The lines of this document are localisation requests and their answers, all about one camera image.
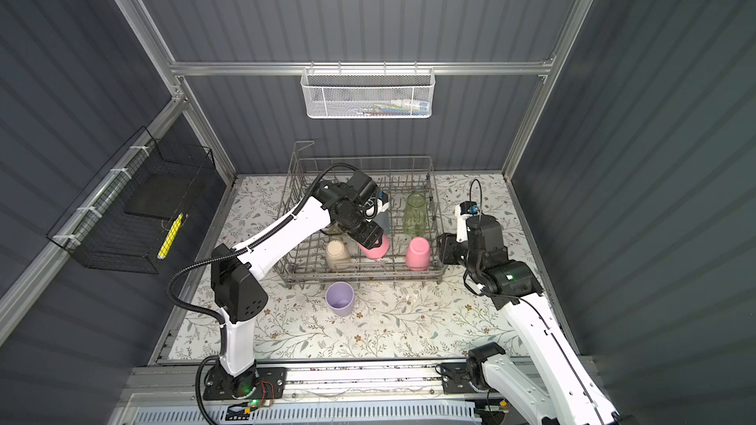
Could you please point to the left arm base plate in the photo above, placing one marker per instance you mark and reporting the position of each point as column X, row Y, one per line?
column 254, row 384

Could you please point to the grey wire dish rack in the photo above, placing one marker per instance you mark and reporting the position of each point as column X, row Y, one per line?
column 396, row 175

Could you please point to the black pad in basket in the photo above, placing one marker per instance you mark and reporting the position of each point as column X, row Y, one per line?
column 163, row 197

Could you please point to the black wire wall basket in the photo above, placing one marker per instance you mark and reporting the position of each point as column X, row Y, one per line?
column 130, row 221

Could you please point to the green glass cup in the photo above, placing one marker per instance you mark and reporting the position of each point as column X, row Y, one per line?
column 415, row 215

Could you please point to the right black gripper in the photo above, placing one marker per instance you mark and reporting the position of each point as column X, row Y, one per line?
column 451, row 246

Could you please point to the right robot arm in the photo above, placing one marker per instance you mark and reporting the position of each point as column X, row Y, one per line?
column 566, row 394

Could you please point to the white mesh wall basket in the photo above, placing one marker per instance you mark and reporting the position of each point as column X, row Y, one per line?
column 329, row 94

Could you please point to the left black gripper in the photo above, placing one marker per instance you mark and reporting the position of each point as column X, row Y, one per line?
column 366, row 233

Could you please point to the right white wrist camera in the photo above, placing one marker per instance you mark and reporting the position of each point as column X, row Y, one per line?
column 463, row 212

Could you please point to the tubes in white basket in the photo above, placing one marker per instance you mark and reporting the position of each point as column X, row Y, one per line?
column 409, row 108

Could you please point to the beige plastic cup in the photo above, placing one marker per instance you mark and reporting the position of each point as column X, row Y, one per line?
column 337, row 255

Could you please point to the pink plastic cup front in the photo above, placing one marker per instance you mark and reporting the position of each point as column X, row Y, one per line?
column 377, row 252

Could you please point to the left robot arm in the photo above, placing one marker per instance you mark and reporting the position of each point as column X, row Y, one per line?
column 237, row 273

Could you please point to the blue translucent cup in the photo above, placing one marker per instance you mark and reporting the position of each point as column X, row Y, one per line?
column 382, row 212

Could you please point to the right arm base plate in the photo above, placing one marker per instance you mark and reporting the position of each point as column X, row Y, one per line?
column 455, row 378

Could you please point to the floral table mat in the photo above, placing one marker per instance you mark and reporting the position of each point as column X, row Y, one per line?
column 409, row 319

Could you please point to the yellow glass cup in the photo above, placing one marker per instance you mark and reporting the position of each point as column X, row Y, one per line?
column 333, row 229

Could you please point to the purple plastic cup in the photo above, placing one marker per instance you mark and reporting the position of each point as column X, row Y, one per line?
column 340, row 298

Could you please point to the pink plastic cup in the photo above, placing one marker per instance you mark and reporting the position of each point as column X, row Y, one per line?
column 418, row 255
column 377, row 252

